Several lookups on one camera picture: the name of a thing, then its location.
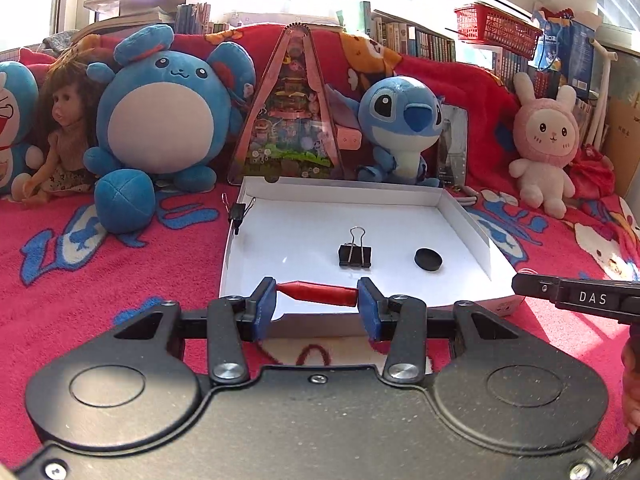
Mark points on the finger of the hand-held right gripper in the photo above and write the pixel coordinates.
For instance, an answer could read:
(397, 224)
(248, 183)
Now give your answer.
(535, 287)

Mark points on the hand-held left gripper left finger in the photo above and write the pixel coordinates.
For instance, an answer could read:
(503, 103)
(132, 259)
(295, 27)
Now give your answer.
(265, 306)

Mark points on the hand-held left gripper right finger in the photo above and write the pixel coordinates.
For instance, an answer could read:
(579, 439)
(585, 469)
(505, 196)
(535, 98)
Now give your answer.
(368, 311)

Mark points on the red alligator clip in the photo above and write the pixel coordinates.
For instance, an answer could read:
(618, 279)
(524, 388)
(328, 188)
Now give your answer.
(320, 294)

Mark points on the white cardboard box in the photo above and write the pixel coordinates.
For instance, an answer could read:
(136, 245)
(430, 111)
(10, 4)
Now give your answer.
(400, 220)

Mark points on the person's right hand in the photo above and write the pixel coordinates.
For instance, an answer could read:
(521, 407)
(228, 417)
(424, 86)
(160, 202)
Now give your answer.
(632, 380)

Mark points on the large black binder clip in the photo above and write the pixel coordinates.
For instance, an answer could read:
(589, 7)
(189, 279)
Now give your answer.
(354, 256)

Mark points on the black round cap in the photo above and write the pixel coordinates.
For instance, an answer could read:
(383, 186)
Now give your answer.
(428, 259)

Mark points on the small black binder clip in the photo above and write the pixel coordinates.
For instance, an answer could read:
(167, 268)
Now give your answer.
(236, 212)

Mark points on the red crumpled cloth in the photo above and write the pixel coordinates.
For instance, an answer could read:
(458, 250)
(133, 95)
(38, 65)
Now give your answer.
(592, 172)

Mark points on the pink bunny plush toy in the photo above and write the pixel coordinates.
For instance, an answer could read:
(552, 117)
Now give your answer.
(547, 135)

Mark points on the black smartphone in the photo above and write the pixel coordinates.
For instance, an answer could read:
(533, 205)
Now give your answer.
(454, 155)

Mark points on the brown cardboard sheet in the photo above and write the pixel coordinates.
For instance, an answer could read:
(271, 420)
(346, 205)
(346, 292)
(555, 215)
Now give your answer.
(622, 140)

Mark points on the small pink box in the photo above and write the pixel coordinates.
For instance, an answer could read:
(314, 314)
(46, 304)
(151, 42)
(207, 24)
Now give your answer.
(348, 139)

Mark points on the triangular pink toy box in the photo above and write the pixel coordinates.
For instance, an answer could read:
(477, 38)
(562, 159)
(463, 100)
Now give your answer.
(287, 125)

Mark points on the blue alien plush toy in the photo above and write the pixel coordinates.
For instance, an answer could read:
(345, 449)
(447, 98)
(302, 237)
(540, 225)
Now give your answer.
(400, 115)

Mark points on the white pipe rack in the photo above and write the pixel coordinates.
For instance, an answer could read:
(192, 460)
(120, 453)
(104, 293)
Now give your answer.
(600, 95)

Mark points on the blue round plush toy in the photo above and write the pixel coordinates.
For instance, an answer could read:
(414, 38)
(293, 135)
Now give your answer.
(165, 125)

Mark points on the blue paper bag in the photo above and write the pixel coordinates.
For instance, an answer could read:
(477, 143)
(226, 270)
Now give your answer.
(570, 55)

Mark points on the red plastic basket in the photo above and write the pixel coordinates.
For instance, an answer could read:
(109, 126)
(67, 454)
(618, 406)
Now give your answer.
(495, 27)

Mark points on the row of books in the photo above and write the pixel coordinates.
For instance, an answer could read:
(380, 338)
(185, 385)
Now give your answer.
(430, 42)

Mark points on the brown-haired doll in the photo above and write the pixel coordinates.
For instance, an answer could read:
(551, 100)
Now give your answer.
(65, 110)

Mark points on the blue cat plush toy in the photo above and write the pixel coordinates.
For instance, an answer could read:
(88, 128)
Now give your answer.
(15, 110)

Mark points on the stack of books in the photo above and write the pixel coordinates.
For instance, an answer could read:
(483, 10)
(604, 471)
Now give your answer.
(135, 2)

